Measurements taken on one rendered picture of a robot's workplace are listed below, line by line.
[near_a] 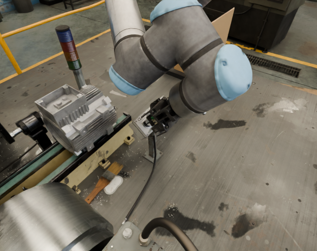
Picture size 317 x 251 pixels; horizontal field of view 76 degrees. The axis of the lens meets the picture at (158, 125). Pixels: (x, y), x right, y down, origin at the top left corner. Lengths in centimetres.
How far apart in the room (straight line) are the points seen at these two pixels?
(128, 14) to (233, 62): 29
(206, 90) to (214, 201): 55
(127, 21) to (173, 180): 61
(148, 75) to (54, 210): 33
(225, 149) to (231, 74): 66
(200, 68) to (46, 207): 41
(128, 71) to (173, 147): 58
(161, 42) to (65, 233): 39
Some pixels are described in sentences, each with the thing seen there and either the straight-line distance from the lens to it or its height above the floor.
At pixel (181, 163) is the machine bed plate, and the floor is 80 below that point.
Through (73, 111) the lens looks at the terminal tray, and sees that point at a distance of 72.
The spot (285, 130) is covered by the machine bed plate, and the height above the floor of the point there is 80.
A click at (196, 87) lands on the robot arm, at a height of 133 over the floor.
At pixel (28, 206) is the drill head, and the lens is 50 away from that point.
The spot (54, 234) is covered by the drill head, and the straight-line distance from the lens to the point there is 46.
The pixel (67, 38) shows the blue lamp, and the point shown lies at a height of 118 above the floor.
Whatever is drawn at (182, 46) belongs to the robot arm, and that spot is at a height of 140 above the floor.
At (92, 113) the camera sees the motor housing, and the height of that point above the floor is 107.
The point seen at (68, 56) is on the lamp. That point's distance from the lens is 106.
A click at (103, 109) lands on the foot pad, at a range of 75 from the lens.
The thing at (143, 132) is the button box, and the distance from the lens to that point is 68.
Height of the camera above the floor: 156
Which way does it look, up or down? 47 degrees down
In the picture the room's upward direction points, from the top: straight up
